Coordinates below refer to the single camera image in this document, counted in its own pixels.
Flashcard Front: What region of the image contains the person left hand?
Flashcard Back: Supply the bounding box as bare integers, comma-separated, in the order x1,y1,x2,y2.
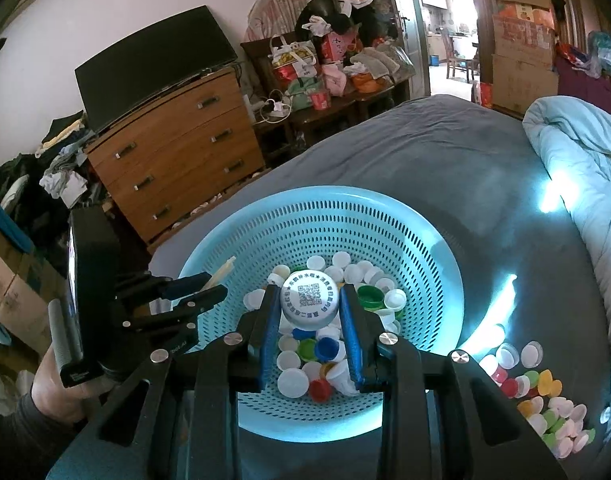
30,346,117,426

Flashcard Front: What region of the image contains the black television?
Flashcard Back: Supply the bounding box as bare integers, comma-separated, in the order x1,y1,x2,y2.
74,6,237,133

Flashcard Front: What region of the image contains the cluttered side table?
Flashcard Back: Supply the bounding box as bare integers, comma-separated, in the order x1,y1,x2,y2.
242,0,416,166

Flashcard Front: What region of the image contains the wooden drawer dresser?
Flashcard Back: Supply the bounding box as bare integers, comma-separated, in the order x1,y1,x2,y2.
86,68,264,244

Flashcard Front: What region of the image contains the light blue perforated basket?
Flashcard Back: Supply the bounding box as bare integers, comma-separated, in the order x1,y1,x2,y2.
181,185,464,443

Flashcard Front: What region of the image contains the white QR label cap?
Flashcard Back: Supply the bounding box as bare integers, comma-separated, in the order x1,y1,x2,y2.
281,270,339,330

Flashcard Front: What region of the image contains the cardboard boxes stack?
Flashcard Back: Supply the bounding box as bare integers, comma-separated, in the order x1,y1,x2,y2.
491,0,559,115

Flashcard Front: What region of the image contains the light blue grey duvet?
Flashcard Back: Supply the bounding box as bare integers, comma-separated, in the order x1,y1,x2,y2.
522,96,611,439

